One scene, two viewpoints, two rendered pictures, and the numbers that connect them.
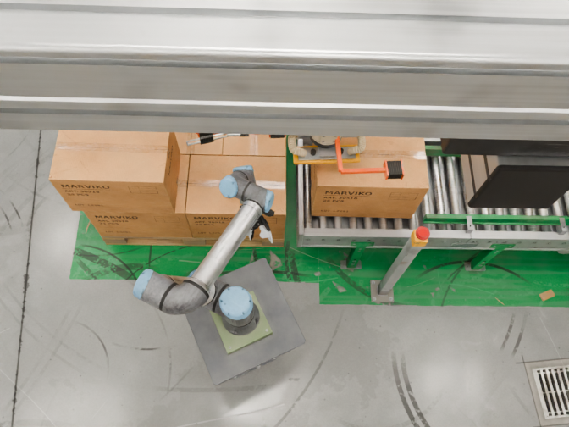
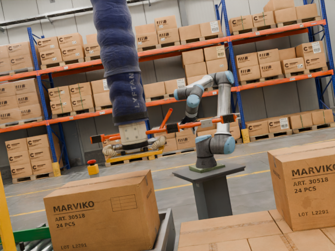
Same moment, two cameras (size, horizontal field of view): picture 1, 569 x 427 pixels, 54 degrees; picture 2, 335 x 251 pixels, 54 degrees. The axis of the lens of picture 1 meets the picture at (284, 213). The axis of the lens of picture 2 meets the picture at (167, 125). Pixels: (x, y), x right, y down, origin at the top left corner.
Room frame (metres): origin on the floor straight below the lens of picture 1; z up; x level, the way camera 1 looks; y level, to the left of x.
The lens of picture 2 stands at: (3.53, 0.41, 1.35)
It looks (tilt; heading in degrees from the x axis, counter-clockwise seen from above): 3 degrees down; 190
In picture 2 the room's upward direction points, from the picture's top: 10 degrees counter-clockwise
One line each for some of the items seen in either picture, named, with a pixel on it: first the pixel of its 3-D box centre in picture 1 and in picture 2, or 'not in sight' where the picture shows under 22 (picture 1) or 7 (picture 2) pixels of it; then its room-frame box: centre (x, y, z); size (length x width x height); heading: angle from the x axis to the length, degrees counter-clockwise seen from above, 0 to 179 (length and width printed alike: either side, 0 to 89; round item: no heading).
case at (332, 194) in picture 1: (365, 171); (106, 211); (1.56, -0.44, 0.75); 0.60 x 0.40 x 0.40; 94
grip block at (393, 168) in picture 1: (393, 169); (97, 138); (1.32, -0.51, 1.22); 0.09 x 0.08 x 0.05; 8
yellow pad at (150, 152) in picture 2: not in sight; (134, 153); (1.64, -0.16, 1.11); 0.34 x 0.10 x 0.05; 98
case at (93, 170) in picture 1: (120, 166); (329, 180); (1.46, 0.96, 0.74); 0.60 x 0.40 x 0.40; 94
